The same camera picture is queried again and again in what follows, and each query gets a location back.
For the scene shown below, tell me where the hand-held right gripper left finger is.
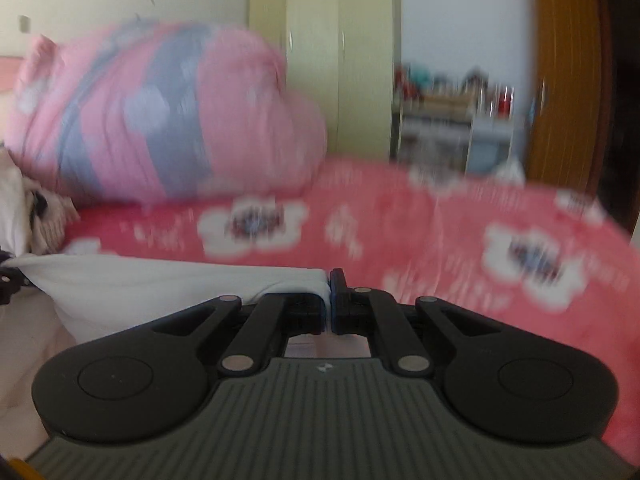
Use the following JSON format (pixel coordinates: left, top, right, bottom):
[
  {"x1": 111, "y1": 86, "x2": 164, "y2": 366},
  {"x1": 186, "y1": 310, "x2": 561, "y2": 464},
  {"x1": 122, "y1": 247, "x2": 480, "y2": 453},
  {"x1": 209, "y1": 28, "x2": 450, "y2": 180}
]
[{"x1": 150, "y1": 290, "x2": 331, "y2": 376}]

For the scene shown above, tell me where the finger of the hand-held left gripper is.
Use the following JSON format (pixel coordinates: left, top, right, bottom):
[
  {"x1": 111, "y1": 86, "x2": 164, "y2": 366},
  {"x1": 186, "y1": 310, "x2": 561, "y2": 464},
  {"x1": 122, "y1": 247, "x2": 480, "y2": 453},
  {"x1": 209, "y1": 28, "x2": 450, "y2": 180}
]
[{"x1": 0, "y1": 247, "x2": 26, "y2": 306}]

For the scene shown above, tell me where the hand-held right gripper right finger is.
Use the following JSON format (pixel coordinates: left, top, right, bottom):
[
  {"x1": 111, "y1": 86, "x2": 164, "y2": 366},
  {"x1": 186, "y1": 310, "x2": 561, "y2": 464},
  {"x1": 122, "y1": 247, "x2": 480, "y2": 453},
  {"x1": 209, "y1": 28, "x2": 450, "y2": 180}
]
[{"x1": 330, "y1": 268, "x2": 503, "y2": 378}]

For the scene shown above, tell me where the striped cloth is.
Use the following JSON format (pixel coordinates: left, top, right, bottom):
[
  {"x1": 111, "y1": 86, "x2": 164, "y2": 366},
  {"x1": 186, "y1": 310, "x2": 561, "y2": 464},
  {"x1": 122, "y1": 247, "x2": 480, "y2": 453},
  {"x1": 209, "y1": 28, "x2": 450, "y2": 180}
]
[{"x1": 27, "y1": 180, "x2": 81, "y2": 256}]

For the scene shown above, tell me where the pink floral bed sheet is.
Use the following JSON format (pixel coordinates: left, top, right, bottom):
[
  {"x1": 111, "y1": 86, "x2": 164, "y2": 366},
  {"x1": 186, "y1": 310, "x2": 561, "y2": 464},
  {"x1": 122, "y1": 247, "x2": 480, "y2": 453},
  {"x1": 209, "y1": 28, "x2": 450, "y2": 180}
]
[{"x1": 60, "y1": 157, "x2": 640, "y2": 471}]

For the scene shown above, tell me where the white printed bag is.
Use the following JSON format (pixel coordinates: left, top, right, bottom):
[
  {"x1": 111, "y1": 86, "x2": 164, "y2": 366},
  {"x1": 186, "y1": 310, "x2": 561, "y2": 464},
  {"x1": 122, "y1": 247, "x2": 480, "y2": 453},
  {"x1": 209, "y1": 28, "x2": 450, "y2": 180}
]
[{"x1": 492, "y1": 157, "x2": 527, "y2": 184}]

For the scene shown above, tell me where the white storage rack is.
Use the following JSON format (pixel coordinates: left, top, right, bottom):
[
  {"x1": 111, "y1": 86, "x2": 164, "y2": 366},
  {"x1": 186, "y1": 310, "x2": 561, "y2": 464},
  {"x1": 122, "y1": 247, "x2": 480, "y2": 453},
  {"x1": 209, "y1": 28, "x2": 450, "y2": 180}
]
[{"x1": 397, "y1": 62, "x2": 523, "y2": 176}]

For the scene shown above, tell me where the cardboard box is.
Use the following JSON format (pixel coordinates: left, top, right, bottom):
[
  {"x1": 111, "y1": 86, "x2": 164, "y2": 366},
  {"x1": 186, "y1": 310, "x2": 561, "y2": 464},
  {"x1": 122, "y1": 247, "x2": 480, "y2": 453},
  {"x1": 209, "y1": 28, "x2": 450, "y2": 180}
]
[{"x1": 424, "y1": 92, "x2": 477, "y2": 112}]

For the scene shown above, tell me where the pink and grey folded quilt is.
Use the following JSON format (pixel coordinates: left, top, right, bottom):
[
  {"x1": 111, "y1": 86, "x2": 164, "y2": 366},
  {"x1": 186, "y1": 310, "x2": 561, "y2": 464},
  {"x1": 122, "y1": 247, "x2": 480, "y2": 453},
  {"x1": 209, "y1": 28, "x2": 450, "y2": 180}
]
[{"x1": 2, "y1": 17, "x2": 328, "y2": 203}]

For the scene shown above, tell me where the teal object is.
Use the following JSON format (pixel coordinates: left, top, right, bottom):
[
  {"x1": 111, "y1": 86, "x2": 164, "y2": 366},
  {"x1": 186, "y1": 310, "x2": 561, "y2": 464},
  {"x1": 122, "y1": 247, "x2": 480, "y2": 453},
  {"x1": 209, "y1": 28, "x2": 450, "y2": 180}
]
[{"x1": 407, "y1": 65, "x2": 434, "y2": 89}]

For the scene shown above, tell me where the cream wardrobe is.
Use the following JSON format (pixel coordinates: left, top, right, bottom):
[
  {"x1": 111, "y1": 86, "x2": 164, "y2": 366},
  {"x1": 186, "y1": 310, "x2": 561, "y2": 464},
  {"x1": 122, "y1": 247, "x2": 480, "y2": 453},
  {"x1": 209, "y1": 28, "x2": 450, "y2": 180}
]
[{"x1": 247, "y1": 0, "x2": 403, "y2": 163}]

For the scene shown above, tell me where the red bottle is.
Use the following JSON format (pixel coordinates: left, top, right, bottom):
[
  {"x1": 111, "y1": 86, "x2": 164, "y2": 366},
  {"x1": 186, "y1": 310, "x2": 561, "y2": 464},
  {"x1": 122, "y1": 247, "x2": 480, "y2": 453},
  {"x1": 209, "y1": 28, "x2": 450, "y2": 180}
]
[{"x1": 495, "y1": 85, "x2": 516, "y2": 118}]

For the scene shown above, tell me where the brown wooden door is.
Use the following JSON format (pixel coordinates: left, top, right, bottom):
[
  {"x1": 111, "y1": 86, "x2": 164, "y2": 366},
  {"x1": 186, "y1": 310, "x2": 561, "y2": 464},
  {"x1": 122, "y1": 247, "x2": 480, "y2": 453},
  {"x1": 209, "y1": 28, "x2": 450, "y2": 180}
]
[{"x1": 525, "y1": 0, "x2": 603, "y2": 191}]

